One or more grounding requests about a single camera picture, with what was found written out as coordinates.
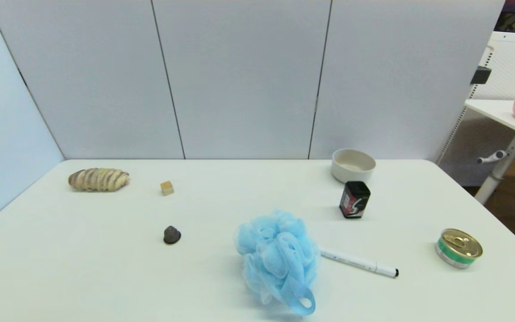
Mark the small wooden cube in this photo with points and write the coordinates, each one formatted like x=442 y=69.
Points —
x=166 y=188

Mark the white side table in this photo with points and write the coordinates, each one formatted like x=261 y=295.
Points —
x=499 y=112

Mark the striped bread loaf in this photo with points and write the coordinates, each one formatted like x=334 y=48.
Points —
x=99 y=179

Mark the beige round bowl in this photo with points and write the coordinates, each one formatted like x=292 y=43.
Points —
x=353 y=166

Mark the blue mesh bath loofah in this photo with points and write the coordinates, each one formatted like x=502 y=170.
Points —
x=275 y=250

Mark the black box with red print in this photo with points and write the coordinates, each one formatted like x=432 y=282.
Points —
x=354 y=200

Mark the green tin can gold lid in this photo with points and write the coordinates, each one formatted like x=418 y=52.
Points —
x=458 y=248

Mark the white marker pen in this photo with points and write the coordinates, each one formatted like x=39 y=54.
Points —
x=356 y=262

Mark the black clamp on panel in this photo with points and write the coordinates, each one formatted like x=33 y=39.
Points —
x=480 y=75

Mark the white perforated panel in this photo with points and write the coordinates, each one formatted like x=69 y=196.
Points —
x=514 y=67

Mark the small dark cone-shaped object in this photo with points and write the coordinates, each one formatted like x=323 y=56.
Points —
x=171 y=235

